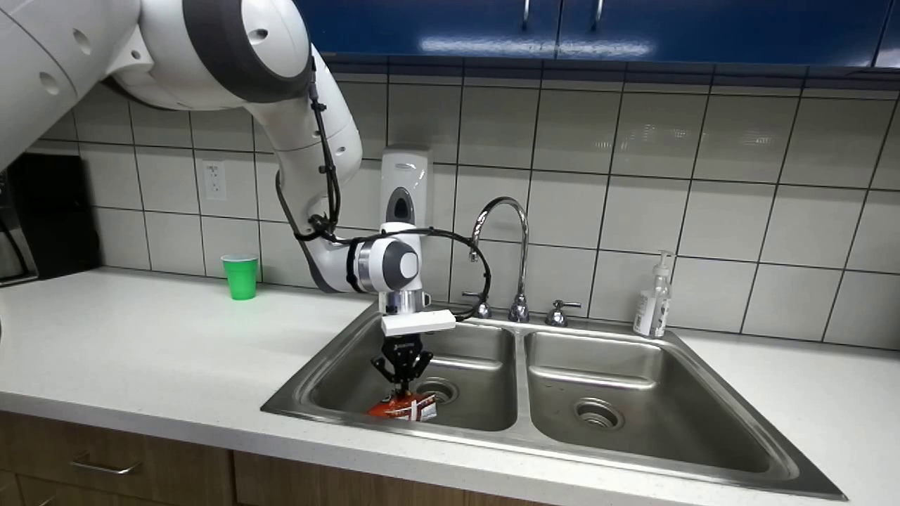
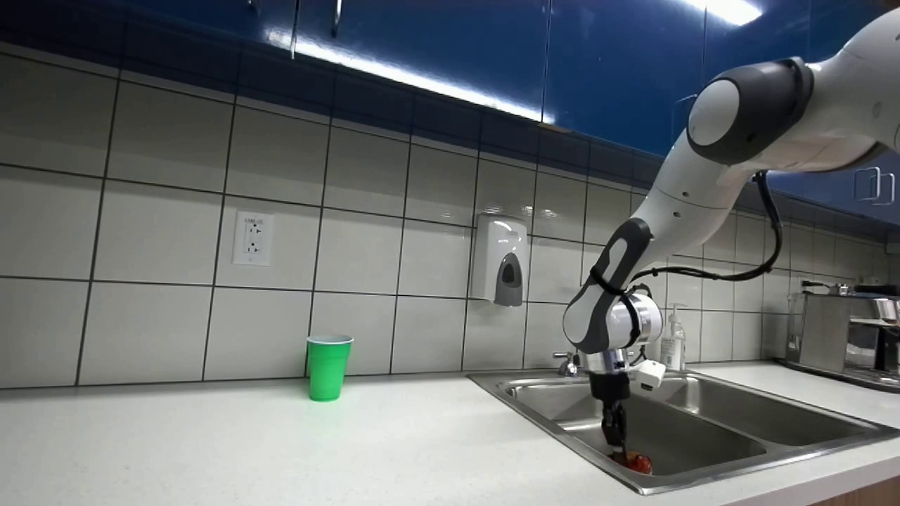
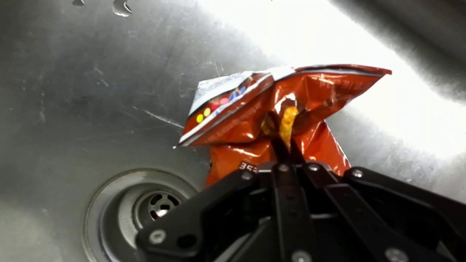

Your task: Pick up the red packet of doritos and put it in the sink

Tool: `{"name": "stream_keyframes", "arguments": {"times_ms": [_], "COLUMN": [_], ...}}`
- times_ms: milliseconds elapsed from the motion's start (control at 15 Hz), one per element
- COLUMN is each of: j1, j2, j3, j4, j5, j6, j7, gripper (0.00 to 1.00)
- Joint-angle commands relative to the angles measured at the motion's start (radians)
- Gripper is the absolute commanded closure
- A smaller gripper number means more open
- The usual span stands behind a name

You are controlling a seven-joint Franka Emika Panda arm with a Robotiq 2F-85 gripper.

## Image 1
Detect stainless steel double sink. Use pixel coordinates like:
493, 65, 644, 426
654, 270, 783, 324
258, 298, 852, 503

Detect black countertop appliance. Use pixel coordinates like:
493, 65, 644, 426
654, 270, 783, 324
0, 148, 105, 287

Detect white wall soap dispenser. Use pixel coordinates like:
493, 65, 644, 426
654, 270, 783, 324
377, 148, 433, 231

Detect blue upper cabinet door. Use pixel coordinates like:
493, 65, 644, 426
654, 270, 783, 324
296, 0, 565, 65
559, 0, 894, 72

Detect green plastic cup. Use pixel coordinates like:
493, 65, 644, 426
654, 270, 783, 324
219, 252, 263, 302

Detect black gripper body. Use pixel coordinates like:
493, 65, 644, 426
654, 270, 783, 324
381, 331, 427, 366

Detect chrome faucet handle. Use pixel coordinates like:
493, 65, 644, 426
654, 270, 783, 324
544, 298, 585, 329
462, 290, 499, 319

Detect wooden lower cabinet front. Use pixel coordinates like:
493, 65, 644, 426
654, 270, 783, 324
233, 450, 537, 506

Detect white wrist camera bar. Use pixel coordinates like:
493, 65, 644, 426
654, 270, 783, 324
377, 305, 462, 339

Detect clear soap bottle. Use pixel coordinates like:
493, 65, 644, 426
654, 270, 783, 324
630, 250, 678, 339

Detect silver drawer handle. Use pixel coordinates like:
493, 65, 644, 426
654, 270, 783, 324
67, 456, 142, 480

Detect metal sink drain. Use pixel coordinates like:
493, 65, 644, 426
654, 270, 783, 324
420, 373, 462, 408
572, 395, 624, 432

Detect white wall outlet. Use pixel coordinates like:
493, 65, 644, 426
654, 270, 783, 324
197, 158, 230, 220

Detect wooden drawer front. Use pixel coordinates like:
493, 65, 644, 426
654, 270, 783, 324
0, 408, 236, 506

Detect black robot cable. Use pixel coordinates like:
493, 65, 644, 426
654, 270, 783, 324
275, 49, 496, 314

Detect chrome gooseneck faucet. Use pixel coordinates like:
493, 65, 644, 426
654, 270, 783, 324
467, 193, 535, 324

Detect red doritos packet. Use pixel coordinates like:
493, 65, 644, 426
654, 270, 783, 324
365, 390, 443, 425

